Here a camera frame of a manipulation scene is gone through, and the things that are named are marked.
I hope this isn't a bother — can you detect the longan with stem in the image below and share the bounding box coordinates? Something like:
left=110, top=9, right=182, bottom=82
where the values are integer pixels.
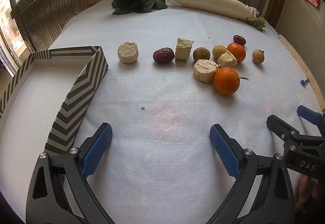
left=252, top=50, right=265, bottom=64

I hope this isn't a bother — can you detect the tangerine with stem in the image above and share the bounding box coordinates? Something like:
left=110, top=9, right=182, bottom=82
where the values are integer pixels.
left=213, top=67, right=249, bottom=96

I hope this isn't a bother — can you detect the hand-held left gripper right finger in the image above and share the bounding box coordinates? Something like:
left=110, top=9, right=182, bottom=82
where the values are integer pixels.
left=209, top=124, right=296, bottom=224

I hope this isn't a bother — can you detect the large red date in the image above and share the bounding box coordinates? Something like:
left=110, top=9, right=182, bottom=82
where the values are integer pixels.
left=153, top=47, right=175, bottom=64

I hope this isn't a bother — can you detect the pale yellow longan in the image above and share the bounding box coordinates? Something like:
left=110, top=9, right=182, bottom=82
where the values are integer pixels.
left=212, top=45, right=228, bottom=60

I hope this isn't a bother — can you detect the large square layered pastry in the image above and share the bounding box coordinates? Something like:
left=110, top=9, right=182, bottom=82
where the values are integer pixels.
left=175, top=37, right=195, bottom=60

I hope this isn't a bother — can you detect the round beige pastry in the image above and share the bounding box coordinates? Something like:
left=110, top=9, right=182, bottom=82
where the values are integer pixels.
left=193, top=59, right=221, bottom=84
left=117, top=41, right=140, bottom=64

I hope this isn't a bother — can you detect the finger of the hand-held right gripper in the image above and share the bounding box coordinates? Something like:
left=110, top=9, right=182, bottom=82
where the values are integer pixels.
left=266, top=114, right=301, bottom=144
left=297, top=105, right=325, bottom=136

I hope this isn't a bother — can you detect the small square layered pastry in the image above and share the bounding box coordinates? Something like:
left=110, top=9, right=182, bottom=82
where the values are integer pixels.
left=217, top=51, right=238, bottom=68

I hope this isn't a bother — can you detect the small tangerine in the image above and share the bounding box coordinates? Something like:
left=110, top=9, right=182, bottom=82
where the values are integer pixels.
left=226, top=42, right=246, bottom=63

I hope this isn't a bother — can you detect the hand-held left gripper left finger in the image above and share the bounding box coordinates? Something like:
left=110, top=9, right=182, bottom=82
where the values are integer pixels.
left=25, top=122, right=116, bottom=224

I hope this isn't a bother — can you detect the wrapped white radish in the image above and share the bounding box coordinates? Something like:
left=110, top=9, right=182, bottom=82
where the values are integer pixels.
left=166, top=0, right=266, bottom=32

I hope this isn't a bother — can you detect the striped cardboard box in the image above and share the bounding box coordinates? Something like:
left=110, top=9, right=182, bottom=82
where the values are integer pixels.
left=0, top=46, right=109, bottom=156

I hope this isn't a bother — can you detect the white tablecloth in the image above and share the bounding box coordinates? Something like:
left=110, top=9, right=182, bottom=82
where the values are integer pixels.
left=0, top=0, right=325, bottom=224

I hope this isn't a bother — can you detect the person's right hand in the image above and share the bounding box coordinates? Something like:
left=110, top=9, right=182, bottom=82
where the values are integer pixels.
left=295, top=175, right=322, bottom=214

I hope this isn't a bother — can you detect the dark brown longan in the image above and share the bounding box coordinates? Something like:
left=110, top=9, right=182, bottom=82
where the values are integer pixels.
left=193, top=47, right=211, bottom=62

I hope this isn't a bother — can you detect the small red date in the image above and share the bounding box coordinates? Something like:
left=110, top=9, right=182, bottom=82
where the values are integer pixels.
left=233, top=34, right=247, bottom=46

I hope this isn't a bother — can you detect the leafy green vegetable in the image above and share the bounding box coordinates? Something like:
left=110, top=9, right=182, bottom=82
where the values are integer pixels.
left=109, top=0, right=168, bottom=15

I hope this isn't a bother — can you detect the wooden edge strip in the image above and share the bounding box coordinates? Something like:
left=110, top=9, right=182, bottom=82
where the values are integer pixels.
left=277, top=34, right=325, bottom=111

